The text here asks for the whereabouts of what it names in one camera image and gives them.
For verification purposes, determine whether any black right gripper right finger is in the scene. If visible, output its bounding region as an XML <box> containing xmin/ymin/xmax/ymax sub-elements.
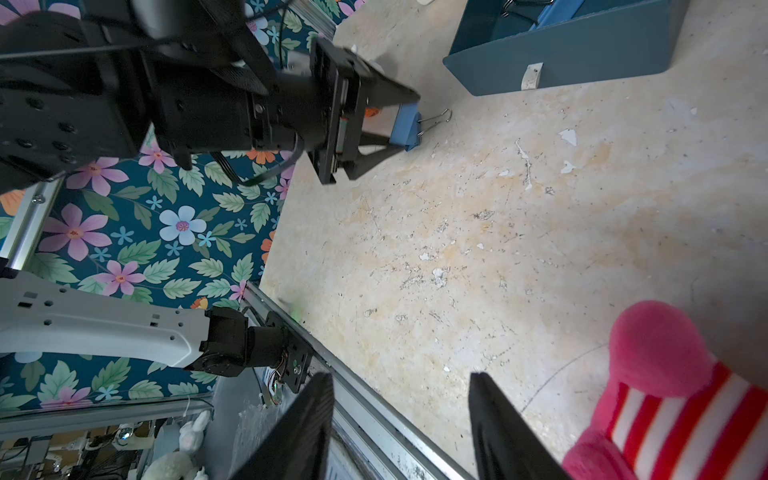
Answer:
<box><xmin>468</xmin><ymin>372</ymin><xmax>569</xmax><ymax>480</ymax></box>

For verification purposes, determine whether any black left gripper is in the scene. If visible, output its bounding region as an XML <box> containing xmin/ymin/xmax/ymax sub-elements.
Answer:
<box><xmin>251</xmin><ymin>38</ymin><xmax>420</xmax><ymax>185</ymax></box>

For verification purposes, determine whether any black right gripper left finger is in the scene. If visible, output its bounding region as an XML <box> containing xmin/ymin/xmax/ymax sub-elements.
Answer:
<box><xmin>232</xmin><ymin>373</ymin><xmax>335</xmax><ymax>480</ymax></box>

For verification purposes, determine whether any blue binder clip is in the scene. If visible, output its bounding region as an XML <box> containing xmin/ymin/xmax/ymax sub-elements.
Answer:
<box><xmin>500</xmin><ymin>0</ymin><xmax>585</xmax><ymax>31</ymax></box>
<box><xmin>389</xmin><ymin>103</ymin><xmax>453</xmax><ymax>151</ymax></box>

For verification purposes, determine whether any dark teal bottom drawer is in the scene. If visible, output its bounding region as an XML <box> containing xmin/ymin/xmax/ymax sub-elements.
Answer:
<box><xmin>443</xmin><ymin>1</ymin><xmax>689</xmax><ymax>96</ymax></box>

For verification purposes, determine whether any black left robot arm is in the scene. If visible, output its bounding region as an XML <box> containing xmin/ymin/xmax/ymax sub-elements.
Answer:
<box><xmin>1</xmin><ymin>1</ymin><xmax>419</xmax><ymax>390</ymax></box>

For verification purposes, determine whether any pink striped plush doll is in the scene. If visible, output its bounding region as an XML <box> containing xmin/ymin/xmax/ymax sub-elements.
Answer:
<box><xmin>562</xmin><ymin>301</ymin><xmax>767</xmax><ymax>479</ymax></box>

